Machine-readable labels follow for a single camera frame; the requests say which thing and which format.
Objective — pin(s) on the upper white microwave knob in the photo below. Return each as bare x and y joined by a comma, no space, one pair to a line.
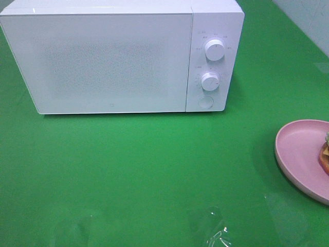
214,49

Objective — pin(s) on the white microwave door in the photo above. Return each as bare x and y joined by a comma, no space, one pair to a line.
76,64

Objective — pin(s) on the burger with lettuce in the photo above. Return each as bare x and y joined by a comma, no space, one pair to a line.
323,156

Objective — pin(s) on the white microwave knob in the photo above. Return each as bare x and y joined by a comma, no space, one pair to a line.
214,49
210,81

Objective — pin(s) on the white microwave oven body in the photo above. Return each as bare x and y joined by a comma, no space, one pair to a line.
210,19

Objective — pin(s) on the pink plate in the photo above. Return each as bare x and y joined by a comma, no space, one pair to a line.
297,149

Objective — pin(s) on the lower white microwave knob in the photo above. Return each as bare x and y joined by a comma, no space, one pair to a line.
210,81

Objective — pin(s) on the round door release button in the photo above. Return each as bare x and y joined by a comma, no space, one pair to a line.
206,102

